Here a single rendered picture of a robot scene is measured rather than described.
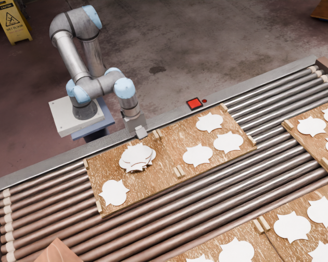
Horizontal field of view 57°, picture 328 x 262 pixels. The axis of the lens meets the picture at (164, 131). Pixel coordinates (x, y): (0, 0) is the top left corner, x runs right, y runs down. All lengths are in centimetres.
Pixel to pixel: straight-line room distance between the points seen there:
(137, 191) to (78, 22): 82
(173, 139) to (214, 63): 209
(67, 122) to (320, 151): 138
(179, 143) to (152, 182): 26
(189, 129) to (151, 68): 206
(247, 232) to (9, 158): 250
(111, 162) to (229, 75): 214
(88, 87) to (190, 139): 62
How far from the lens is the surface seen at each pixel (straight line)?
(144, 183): 147
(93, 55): 164
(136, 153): 152
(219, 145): 155
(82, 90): 125
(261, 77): 198
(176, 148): 156
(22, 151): 327
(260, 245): 133
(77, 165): 167
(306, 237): 137
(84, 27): 151
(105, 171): 156
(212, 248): 131
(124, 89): 117
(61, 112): 198
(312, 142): 164
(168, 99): 318
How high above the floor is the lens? 217
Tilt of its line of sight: 49 degrees down
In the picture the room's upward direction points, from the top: 11 degrees counter-clockwise
